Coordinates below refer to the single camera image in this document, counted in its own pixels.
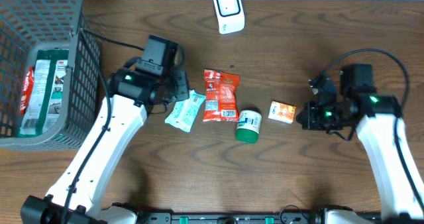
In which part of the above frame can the light blue tissue pack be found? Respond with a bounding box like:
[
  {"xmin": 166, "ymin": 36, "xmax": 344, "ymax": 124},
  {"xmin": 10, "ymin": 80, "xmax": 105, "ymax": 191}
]
[{"xmin": 165, "ymin": 89, "xmax": 206, "ymax": 133}]

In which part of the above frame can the green capped white jar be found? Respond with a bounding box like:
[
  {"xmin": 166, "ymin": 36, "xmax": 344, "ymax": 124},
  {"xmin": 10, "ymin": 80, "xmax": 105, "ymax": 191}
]
[{"xmin": 235, "ymin": 110, "xmax": 262, "ymax": 143}]

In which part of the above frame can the red snack bag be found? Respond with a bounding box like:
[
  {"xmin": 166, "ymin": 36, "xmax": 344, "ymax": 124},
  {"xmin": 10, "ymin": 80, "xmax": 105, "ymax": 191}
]
[
  {"xmin": 203, "ymin": 70, "xmax": 240, "ymax": 122},
  {"xmin": 20, "ymin": 67, "xmax": 34, "ymax": 115}
]

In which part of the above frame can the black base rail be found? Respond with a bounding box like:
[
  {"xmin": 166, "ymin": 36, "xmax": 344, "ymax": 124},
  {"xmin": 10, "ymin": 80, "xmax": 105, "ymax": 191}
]
[{"xmin": 135, "ymin": 211, "xmax": 312, "ymax": 224}]

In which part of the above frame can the white barcode scanner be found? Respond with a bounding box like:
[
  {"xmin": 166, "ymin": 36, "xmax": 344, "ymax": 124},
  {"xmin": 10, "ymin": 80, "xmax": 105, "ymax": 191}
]
[{"xmin": 213, "ymin": 0, "xmax": 245, "ymax": 34}]

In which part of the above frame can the green white package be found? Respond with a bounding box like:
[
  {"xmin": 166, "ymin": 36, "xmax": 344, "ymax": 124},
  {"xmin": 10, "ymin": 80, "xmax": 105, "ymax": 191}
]
[{"xmin": 17, "ymin": 49, "xmax": 69, "ymax": 137}]

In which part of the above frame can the grey plastic mesh basket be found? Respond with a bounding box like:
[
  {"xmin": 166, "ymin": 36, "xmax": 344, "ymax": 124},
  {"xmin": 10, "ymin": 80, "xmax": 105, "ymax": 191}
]
[{"xmin": 1, "ymin": 0, "xmax": 100, "ymax": 151}]

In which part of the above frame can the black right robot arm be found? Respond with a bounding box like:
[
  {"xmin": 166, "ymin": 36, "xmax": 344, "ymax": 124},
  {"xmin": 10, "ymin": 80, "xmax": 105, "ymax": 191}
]
[{"xmin": 296, "ymin": 64, "xmax": 423, "ymax": 223}]

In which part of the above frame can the orange tissue pack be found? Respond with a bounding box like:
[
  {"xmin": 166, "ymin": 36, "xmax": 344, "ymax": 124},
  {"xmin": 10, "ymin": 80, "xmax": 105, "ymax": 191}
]
[{"xmin": 268, "ymin": 101, "xmax": 296, "ymax": 124}]

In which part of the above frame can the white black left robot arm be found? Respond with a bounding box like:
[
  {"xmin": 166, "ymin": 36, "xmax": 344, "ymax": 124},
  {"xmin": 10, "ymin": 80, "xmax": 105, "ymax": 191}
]
[{"xmin": 21, "ymin": 35, "xmax": 189, "ymax": 223}]

